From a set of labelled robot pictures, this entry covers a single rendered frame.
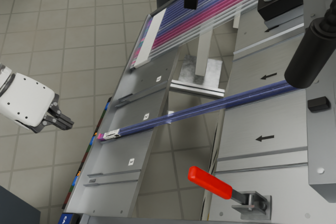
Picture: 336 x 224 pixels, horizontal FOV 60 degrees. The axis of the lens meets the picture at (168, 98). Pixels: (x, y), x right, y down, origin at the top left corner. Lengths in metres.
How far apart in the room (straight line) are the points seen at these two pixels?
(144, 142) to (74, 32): 1.60
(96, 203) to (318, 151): 0.47
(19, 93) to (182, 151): 0.99
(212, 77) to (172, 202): 0.77
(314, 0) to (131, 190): 0.43
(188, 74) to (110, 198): 1.26
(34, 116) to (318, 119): 0.57
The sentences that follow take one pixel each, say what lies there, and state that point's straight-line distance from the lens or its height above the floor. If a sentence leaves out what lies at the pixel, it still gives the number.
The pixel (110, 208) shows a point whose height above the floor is 0.81.
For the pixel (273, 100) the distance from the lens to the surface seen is 0.45.
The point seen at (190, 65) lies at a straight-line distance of 1.82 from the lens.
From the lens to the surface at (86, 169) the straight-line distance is 0.73.
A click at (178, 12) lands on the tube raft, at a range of 0.87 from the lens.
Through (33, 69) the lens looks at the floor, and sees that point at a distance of 1.99.
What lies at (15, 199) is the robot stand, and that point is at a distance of 1.30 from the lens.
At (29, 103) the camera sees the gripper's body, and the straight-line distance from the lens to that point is 0.71.
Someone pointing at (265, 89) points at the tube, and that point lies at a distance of 0.45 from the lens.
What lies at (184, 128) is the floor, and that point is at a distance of 1.58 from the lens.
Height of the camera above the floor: 1.39
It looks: 56 degrees down
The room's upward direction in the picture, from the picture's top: straight up
